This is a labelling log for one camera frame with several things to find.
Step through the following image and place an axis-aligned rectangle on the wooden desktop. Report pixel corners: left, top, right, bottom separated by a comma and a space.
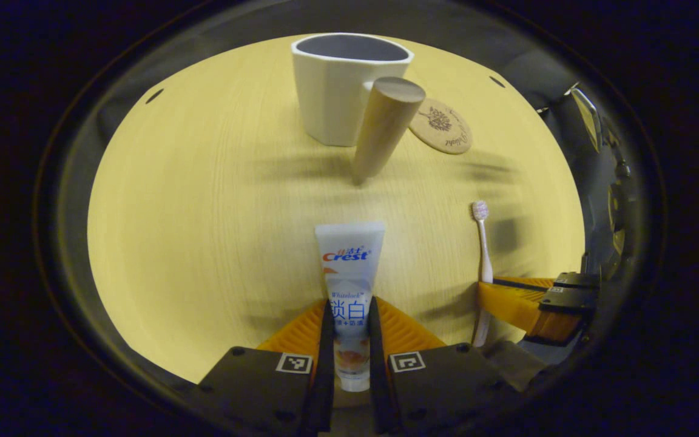
87, 35, 587, 385

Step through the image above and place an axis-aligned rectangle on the white toothbrush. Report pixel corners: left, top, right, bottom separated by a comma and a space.
470, 200, 496, 348

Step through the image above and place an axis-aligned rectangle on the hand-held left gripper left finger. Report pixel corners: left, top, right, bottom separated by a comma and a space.
197, 299, 336, 436

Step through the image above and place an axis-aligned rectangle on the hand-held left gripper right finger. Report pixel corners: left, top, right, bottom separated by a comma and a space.
368, 296, 511, 436

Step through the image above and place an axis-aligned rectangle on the white cup with wooden handle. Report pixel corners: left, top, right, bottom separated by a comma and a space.
291, 32, 427, 187

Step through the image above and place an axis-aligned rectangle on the white toothpaste tube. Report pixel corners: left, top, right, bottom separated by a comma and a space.
315, 221, 387, 393

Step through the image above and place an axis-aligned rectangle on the round wooden coaster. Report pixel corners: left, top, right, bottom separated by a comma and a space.
408, 98, 473, 155

